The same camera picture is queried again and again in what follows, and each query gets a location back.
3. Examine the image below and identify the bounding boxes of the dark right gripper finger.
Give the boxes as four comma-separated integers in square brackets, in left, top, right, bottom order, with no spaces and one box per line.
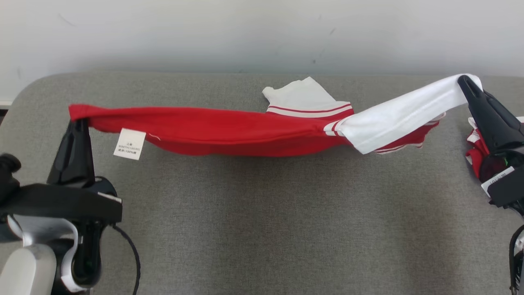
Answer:
[457,75,524,154]

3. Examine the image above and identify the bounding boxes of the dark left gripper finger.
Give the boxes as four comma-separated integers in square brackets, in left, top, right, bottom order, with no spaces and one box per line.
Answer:
[47,118,96,185]

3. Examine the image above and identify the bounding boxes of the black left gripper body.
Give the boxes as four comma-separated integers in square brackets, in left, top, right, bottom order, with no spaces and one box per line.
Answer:
[0,177,123,224]

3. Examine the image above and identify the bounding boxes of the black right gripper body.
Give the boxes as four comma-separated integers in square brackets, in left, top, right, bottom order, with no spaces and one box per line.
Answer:
[487,166,524,214]

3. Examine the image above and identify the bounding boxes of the red Bulls 23 shorts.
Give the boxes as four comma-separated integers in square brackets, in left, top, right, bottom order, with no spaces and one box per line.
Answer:
[465,116,524,181]

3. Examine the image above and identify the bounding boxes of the red and white jersey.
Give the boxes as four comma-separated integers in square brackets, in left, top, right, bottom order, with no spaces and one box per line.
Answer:
[68,73,484,161]

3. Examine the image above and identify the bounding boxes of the white paper cable tag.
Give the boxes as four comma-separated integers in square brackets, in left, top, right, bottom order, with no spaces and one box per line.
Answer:
[481,166,516,197]

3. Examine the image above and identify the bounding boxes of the braided black left gripper cable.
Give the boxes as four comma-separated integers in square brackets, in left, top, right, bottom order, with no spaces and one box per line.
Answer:
[110,224,141,295]

